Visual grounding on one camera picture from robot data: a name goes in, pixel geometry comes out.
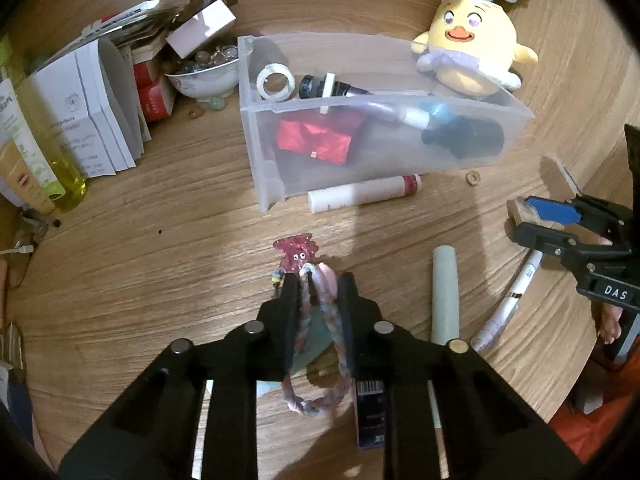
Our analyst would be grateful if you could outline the stack of books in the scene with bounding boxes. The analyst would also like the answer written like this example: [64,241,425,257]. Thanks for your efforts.
[44,0,239,61]

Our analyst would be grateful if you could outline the white tube red cap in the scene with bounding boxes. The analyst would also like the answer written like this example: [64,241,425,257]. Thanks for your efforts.
[307,174,422,214]

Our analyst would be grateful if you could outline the person's right hand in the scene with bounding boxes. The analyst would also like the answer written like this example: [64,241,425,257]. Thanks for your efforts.
[597,302,623,344]

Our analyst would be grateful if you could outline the small white box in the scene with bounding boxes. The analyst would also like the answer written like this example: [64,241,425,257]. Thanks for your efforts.
[166,0,236,60]

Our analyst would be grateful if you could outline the pale green tube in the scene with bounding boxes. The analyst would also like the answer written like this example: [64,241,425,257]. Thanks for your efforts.
[429,244,461,430]

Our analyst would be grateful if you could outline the white tape roll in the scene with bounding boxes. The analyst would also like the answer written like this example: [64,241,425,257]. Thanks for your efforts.
[256,63,296,102]

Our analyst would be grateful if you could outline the orange jacket sleeve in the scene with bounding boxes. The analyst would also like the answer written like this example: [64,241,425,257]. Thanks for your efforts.
[549,351,639,463]

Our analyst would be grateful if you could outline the small stamp block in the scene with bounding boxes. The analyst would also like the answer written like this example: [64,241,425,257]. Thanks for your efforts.
[506,197,553,228]

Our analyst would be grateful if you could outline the white paper boxes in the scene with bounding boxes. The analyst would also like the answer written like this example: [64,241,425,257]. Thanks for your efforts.
[21,38,144,178]

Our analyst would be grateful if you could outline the yellow chick plush toy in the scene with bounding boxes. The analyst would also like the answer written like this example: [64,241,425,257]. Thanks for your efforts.
[411,0,538,98]

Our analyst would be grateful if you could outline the red boxes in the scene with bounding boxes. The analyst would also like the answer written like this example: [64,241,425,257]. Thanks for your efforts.
[134,58,175,122]

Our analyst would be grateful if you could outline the eyeglasses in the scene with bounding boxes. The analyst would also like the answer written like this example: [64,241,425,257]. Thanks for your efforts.
[1,208,62,289]

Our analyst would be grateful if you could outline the blue Max staple box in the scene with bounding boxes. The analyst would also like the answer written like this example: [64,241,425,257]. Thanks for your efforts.
[354,380,385,450]

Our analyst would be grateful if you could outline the beige cosmetic tube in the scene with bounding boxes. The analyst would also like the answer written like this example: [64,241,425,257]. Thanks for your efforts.
[1,140,55,214]

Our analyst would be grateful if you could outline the blue tape roll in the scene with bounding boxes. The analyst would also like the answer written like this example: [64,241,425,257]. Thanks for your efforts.
[419,102,459,129]

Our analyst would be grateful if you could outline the white bowl of marbles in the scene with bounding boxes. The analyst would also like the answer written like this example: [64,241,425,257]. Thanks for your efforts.
[166,44,240,102]

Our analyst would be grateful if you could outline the dark green bottle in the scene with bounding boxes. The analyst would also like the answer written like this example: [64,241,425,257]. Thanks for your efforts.
[422,116,504,159]

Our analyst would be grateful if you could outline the light blue cream tube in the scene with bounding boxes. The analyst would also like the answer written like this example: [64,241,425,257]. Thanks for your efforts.
[255,303,336,396]

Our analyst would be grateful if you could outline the yellow spray bottle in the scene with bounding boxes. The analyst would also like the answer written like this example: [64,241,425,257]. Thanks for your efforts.
[1,35,87,214]

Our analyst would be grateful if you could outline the clear plastic storage bin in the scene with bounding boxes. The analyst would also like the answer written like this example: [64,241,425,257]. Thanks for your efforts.
[238,32,534,210]

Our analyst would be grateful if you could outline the loose marble on desk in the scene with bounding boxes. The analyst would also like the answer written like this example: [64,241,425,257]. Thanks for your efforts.
[207,96,226,110]

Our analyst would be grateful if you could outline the white pen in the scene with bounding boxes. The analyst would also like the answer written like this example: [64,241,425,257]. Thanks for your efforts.
[471,249,544,353]

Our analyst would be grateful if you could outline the red foil pouch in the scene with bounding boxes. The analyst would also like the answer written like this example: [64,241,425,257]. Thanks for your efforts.
[276,108,367,165]

